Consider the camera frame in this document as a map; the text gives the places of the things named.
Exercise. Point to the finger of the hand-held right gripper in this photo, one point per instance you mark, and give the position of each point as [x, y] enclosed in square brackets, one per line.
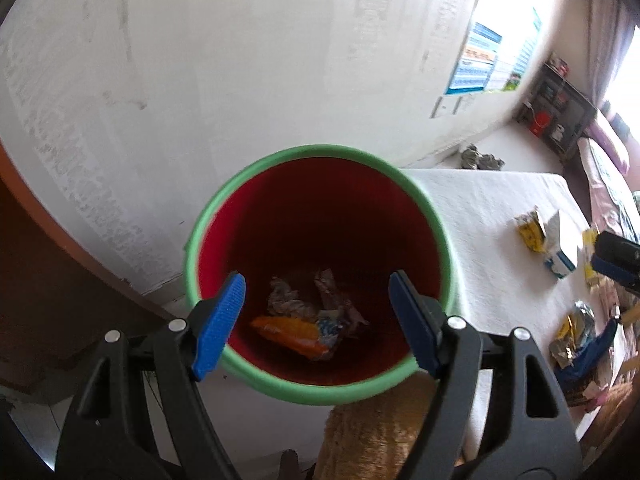
[617, 265]

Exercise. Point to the torn yellow carton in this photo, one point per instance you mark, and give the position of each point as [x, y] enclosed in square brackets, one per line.
[531, 232]

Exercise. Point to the white tablecloth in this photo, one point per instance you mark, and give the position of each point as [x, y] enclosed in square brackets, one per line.
[475, 240]

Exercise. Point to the pink paper scrap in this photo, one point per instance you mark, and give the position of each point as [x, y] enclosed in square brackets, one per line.
[600, 387]

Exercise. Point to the thin yellow wrapper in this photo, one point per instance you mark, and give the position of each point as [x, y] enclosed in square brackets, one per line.
[589, 270]

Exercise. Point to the teal wall poster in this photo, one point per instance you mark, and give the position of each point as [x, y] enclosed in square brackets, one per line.
[527, 45]

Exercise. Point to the orange snack wrapper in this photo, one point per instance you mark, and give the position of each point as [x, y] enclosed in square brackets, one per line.
[290, 332]

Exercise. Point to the blue and white wrapper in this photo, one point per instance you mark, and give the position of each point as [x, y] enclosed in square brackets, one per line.
[595, 352]

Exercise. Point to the white wall poster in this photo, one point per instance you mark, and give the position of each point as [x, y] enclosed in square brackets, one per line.
[502, 72]

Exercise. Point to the tan woven table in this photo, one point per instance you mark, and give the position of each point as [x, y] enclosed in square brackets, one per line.
[370, 435]

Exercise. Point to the red bucket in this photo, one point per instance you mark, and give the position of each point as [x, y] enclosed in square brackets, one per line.
[540, 125]

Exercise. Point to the yellow foil snack wrapper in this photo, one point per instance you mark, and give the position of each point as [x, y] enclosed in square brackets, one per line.
[575, 322]

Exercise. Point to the dark brown wooden panel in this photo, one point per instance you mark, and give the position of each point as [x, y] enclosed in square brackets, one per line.
[60, 280]

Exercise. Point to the pink pillow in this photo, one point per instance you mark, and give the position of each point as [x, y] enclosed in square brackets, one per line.
[607, 137]

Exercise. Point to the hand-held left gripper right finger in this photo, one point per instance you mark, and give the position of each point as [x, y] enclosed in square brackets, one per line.
[412, 320]

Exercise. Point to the dark metal shelf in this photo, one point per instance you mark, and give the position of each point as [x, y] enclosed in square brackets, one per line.
[575, 110]

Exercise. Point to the blue banded wall poster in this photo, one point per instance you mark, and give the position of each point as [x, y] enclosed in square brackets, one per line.
[475, 60]

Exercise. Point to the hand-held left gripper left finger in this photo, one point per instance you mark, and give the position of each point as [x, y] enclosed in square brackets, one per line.
[220, 325]

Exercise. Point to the bed with patterned blanket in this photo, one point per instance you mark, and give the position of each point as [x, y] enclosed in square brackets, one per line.
[607, 190]

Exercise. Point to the red bin with green rim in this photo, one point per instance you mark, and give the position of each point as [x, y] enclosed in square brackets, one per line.
[320, 200]

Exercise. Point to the grey cloth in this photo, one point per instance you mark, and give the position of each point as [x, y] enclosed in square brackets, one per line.
[480, 157]

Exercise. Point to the white and blue box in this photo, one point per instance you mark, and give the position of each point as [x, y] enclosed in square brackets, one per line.
[560, 255]

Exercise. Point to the crumpled silver foil wrapper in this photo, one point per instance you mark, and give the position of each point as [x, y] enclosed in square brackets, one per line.
[290, 300]

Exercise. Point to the pale curtain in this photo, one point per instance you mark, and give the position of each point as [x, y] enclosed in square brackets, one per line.
[607, 35]

